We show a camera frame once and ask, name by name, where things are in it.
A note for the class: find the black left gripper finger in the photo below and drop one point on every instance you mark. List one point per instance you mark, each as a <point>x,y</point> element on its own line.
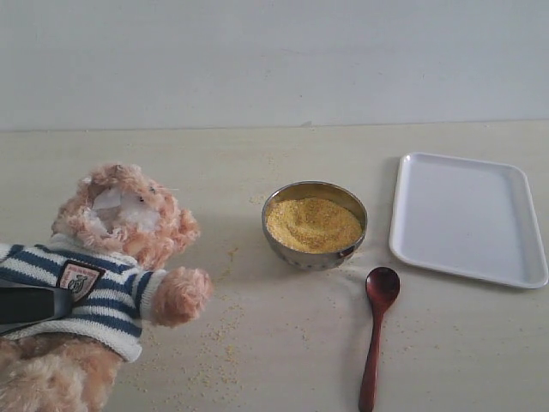
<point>24,305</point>

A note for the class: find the tan teddy bear striped sweater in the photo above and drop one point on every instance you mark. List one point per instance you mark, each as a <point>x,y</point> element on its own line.
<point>108,248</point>

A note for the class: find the dark red wooden spoon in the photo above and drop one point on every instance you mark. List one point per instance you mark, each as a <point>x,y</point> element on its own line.
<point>382,287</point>

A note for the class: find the steel bowl of yellow grain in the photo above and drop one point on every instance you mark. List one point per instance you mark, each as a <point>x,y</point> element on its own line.
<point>314,225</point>

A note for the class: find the white plastic tray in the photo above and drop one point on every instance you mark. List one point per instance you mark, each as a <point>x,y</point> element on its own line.
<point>469,218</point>

